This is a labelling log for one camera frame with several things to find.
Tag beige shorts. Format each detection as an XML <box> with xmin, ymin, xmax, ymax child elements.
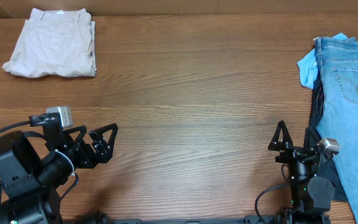
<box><xmin>2</xmin><ymin>8</ymin><xmax>97</xmax><ymax>78</ymax></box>

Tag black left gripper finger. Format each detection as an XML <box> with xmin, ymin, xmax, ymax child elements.
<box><xmin>88</xmin><ymin>123</ymin><xmax>118</xmax><ymax>164</ymax></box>
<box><xmin>63</xmin><ymin>125</ymin><xmax>87</xmax><ymax>145</ymax></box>

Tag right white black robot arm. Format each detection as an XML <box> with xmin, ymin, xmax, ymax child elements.
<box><xmin>268</xmin><ymin>121</ymin><xmax>334</xmax><ymax>224</ymax></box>

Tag blue denim jeans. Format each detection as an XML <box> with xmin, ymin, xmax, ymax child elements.
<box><xmin>315</xmin><ymin>37</ymin><xmax>358</xmax><ymax>223</ymax></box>

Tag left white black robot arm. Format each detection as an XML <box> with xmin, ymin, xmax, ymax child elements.
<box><xmin>0</xmin><ymin>123</ymin><xmax>118</xmax><ymax>223</ymax></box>

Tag dark navy garment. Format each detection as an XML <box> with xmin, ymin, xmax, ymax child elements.
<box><xmin>308</xmin><ymin>79</ymin><xmax>349</xmax><ymax>203</ymax></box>

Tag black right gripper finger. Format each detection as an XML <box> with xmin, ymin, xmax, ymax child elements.
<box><xmin>303</xmin><ymin>127</ymin><xmax>321</xmax><ymax>149</ymax></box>
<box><xmin>268</xmin><ymin>120</ymin><xmax>293</xmax><ymax>152</ymax></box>

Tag light blue shirt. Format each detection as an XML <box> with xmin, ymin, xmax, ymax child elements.
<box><xmin>296</xmin><ymin>32</ymin><xmax>357</xmax><ymax>90</ymax></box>

